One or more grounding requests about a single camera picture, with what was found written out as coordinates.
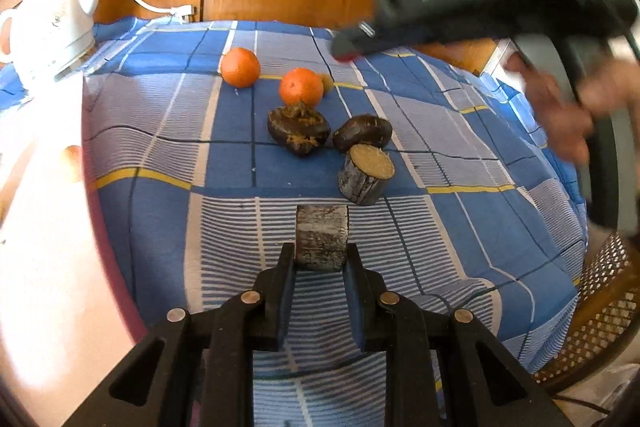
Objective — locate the dark brown water chestnut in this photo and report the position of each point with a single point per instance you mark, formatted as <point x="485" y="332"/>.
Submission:
<point x="362" y="132"/>
<point x="299" y="131"/>

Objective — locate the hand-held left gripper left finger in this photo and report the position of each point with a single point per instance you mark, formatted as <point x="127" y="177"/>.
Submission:
<point x="286" y="302"/>

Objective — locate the small yellow-brown round fruit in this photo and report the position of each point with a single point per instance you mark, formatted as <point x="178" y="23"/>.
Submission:
<point x="328" y="84"/>

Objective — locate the wicker chair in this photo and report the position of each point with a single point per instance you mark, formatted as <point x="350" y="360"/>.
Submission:
<point x="595" y="307"/>

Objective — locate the pink tray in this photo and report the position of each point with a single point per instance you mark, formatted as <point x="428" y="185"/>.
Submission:
<point x="45" y="257"/>

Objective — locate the blue checked cloth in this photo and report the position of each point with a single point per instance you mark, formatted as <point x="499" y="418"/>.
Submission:
<point x="235" y="187"/>

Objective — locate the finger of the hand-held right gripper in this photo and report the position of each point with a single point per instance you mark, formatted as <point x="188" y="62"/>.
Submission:
<point x="357" y="42"/>

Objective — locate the small beige round fruit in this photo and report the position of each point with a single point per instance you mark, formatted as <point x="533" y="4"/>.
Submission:
<point x="71" y="162"/>

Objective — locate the orange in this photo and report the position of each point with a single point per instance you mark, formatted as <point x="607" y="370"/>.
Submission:
<point x="240" y="67"/>
<point x="301" y="87"/>

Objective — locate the person's right hand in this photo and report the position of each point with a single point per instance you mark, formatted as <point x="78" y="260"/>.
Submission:
<point x="555" y="107"/>

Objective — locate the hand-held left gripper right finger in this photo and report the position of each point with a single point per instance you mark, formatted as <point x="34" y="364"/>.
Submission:
<point x="352" y="302"/>

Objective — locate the white electric kettle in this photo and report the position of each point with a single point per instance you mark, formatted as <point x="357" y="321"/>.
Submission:
<point x="50" y="27"/>

